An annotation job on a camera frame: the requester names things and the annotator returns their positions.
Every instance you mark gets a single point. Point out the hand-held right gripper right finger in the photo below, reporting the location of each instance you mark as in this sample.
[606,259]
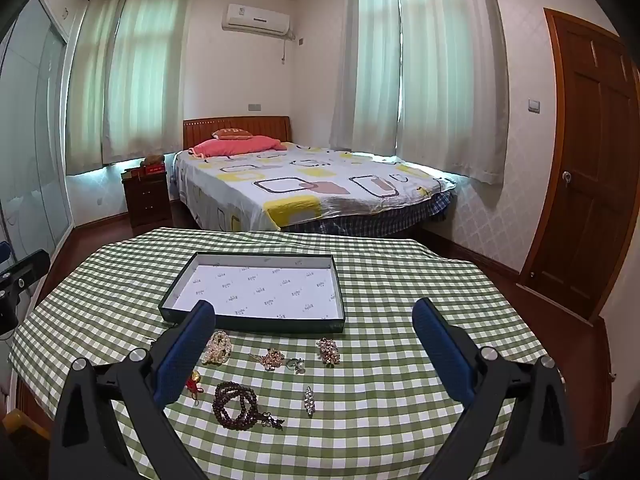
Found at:
[442,355]

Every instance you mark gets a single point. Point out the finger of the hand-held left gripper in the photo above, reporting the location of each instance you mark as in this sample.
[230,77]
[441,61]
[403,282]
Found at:
[32,264]

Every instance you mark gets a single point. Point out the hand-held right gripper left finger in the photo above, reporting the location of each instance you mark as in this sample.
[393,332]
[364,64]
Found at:
[184,355]

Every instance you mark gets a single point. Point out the green-edged white tray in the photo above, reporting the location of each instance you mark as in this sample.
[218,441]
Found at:
[260,285]

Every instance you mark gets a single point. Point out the slender crystal brooch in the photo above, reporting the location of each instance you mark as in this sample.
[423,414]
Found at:
[310,401]

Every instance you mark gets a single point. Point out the green checked tablecloth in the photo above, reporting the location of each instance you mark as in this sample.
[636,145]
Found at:
[400,270]

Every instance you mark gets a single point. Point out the yellow wooden object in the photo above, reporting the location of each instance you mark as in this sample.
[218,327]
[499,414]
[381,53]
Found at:
[17,427]

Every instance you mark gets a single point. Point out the glass sliding wardrobe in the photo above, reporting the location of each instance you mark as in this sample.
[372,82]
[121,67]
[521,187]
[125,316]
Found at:
[35,135]

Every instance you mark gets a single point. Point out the dark wooden nightstand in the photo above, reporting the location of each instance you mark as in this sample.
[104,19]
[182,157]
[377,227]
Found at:
[147,200]

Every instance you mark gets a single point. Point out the dark books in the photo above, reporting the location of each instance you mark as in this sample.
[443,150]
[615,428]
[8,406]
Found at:
[132,173]

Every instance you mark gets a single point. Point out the blue plaid bedding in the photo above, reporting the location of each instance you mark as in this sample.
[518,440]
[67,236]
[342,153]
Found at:
[375,220]

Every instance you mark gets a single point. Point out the red box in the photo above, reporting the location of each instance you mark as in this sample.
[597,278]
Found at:
[154,170]

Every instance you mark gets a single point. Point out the brown stuffed toy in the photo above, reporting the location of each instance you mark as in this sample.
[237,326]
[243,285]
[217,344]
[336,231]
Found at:
[152,160]

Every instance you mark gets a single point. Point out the narrow white curtain panel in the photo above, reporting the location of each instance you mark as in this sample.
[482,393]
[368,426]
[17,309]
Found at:
[365,60]
[87,85]

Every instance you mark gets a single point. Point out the white patterned bedsheet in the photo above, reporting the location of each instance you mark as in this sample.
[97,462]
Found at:
[300,185]

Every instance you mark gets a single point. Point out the pink pillow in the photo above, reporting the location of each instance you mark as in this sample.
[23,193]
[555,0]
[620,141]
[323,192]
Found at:
[235,146]

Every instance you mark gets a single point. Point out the small orange cushion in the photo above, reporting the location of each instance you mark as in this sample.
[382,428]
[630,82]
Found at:
[230,134]

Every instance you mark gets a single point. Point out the wide white curtain panel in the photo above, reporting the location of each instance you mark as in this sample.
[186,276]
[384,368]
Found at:
[450,70]
[150,70]

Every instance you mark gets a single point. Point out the wooden bed headboard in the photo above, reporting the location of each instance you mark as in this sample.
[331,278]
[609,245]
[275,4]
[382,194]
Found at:
[235,124]

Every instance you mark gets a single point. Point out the brown wooden door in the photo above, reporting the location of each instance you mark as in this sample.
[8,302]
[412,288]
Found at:
[590,160]

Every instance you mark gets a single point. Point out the white air conditioner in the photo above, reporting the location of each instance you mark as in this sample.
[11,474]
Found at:
[256,19]

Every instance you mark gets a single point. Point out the wall light switch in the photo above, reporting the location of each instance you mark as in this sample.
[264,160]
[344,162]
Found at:
[534,105]

